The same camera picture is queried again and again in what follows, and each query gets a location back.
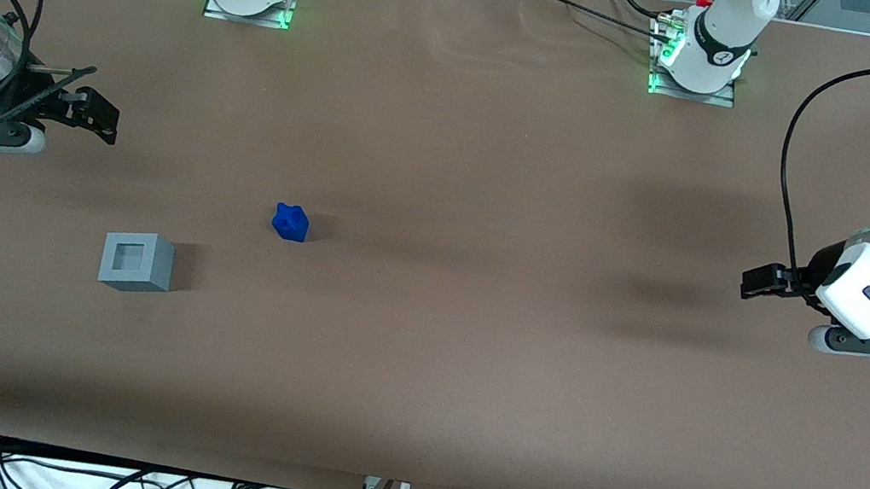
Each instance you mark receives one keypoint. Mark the gray cube base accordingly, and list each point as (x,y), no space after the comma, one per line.
(149,266)

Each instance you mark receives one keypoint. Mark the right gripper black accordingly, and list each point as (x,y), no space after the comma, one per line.
(52,108)

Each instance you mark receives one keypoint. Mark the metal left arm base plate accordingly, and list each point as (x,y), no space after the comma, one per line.
(728,99)

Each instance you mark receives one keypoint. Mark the brown table mat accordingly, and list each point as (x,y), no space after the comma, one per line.
(474,328)

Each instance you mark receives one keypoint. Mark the blue plastic part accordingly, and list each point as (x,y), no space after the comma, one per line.
(290,223)

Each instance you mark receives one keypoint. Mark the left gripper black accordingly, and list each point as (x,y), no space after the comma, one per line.
(817,270)

